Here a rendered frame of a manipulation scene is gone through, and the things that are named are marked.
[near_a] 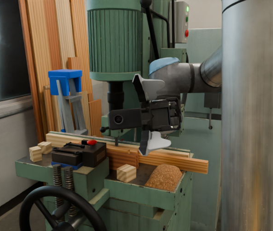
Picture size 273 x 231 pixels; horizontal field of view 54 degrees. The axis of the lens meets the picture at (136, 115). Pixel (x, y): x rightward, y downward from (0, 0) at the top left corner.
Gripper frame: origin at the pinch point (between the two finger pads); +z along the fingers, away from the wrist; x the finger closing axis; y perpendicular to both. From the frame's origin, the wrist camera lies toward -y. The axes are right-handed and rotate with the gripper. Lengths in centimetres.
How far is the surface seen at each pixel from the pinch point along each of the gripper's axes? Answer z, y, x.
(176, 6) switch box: -57, 8, -45
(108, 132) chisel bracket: -41.3, -19.3, 2.3
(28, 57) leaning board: -135, -110, -62
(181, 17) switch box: -58, 9, -41
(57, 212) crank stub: -9.6, -22.9, 20.1
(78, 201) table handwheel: -14.0, -19.6, 18.8
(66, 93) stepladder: -105, -66, -25
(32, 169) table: -38, -48, 13
